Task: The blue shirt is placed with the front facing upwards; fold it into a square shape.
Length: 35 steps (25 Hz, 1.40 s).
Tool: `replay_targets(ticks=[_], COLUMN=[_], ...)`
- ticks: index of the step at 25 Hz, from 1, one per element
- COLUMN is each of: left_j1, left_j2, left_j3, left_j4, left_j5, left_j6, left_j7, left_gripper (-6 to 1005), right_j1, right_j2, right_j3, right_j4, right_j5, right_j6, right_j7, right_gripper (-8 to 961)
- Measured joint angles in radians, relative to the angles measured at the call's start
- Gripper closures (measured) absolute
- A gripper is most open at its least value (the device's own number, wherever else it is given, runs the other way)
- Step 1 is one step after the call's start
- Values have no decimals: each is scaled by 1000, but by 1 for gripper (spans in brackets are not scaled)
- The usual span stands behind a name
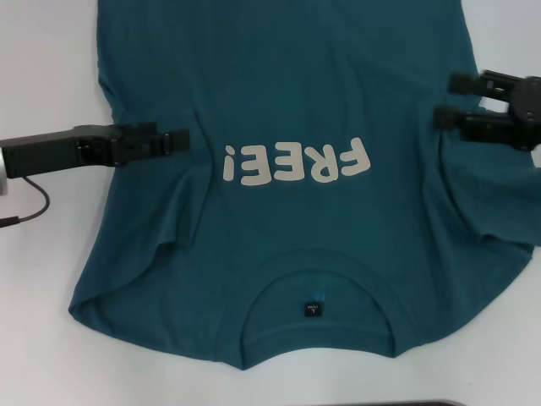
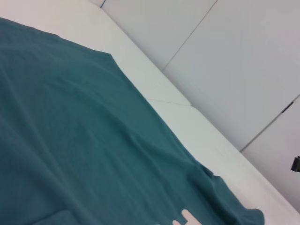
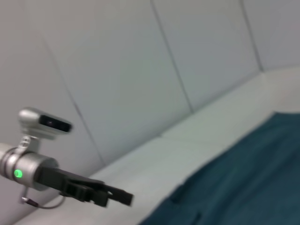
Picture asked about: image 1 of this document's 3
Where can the teal FREE print T-shirt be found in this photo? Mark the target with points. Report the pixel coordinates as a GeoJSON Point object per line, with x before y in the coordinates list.
{"type": "Point", "coordinates": [296, 84]}

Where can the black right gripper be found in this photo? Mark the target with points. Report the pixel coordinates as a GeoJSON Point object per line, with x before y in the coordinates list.
{"type": "Point", "coordinates": [528, 110]}

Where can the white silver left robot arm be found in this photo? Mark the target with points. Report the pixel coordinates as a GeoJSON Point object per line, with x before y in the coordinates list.
{"type": "Point", "coordinates": [3, 173]}

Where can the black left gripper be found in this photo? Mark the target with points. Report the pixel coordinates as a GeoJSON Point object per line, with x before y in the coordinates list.
{"type": "Point", "coordinates": [42, 152]}

